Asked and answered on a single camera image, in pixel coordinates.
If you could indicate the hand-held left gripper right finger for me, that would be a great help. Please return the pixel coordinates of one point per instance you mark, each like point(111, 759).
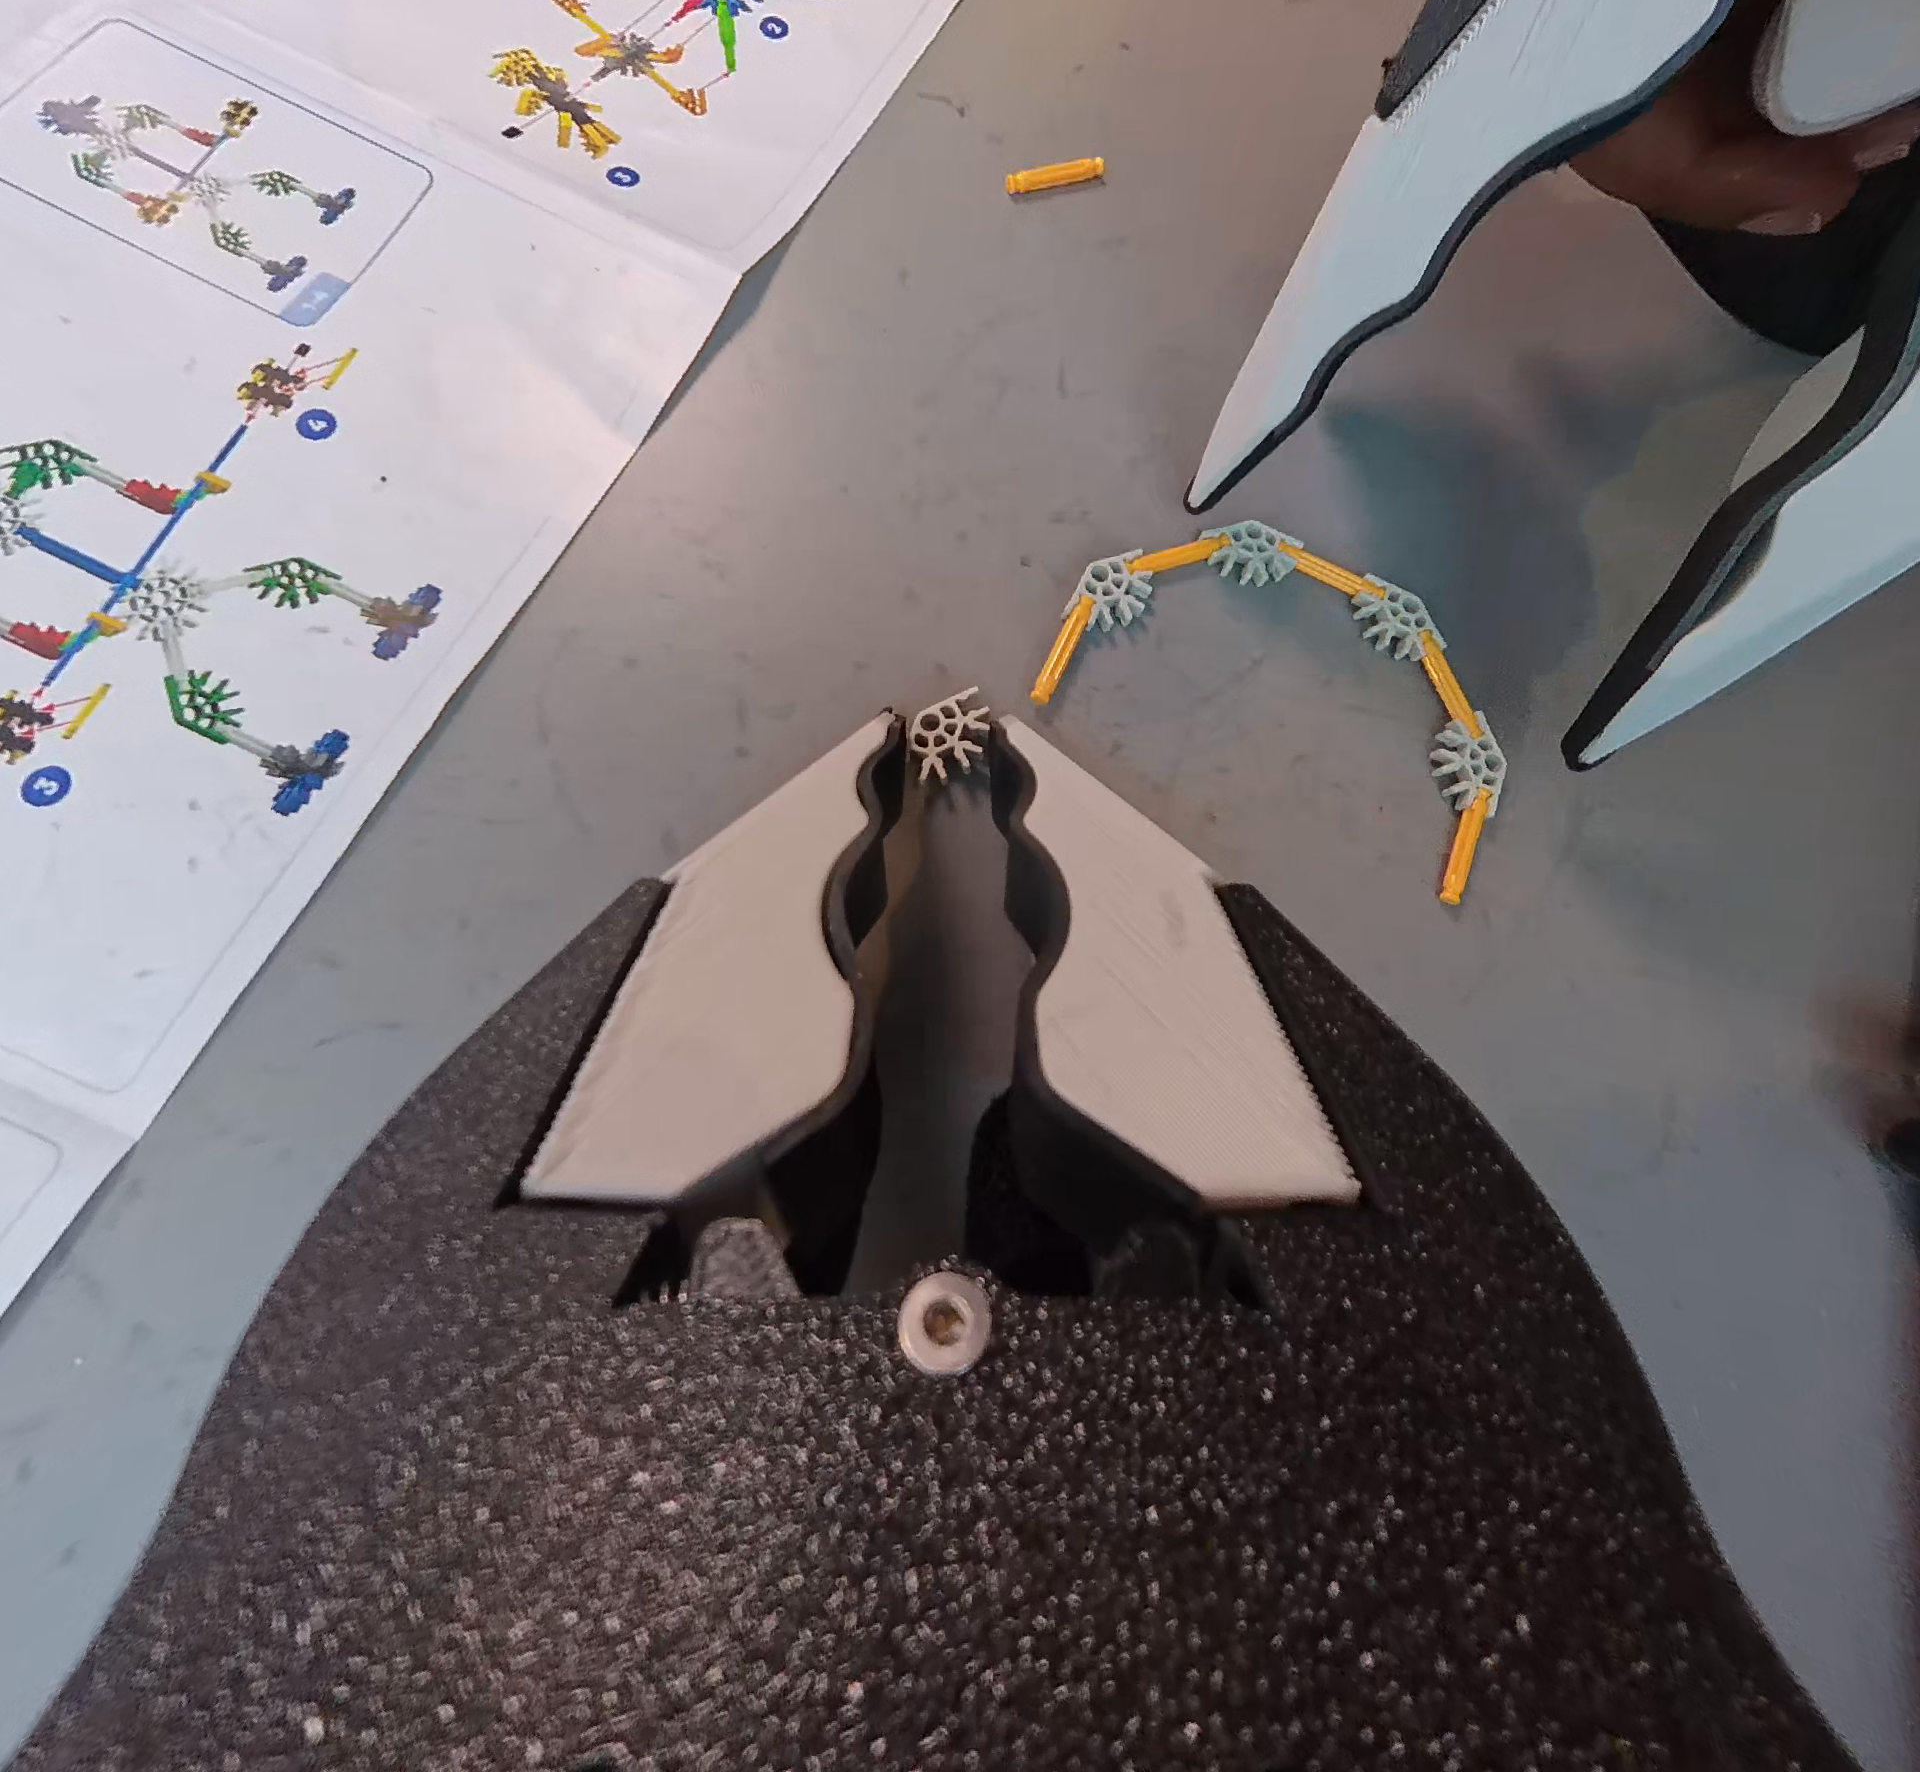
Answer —
point(1185, 1038)

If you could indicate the grey snowflake connector piece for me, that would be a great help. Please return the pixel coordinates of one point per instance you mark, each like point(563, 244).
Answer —
point(948, 737)
point(1113, 591)
point(1468, 759)
point(1396, 615)
point(1254, 552)

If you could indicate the short yellow rod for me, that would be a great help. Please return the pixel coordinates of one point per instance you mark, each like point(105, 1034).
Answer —
point(1464, 850)
point(1055, 174)
point(1328, 576)
point(1057, 662)
point(1177, 557)
point(1447, 685)

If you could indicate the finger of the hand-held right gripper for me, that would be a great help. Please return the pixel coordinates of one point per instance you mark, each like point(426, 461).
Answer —
point(1531, 48)
point(1799, 572)

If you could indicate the person's right hand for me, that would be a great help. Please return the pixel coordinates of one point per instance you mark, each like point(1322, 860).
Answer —
point(1695, 160)

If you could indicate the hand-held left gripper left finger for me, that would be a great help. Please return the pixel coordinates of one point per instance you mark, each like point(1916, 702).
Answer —
point(705, 1038)

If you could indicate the white building instruction sheet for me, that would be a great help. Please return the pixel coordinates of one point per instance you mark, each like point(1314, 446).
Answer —
point(450, 348)

